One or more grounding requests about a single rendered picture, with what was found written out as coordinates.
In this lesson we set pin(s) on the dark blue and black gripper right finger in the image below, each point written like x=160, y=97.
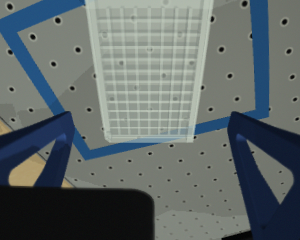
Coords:
x=259, y=200

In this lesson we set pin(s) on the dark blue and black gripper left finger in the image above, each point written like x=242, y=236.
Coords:
x=19, y=145

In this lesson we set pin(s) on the blue tape outline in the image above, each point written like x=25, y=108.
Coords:
x=46, y=9

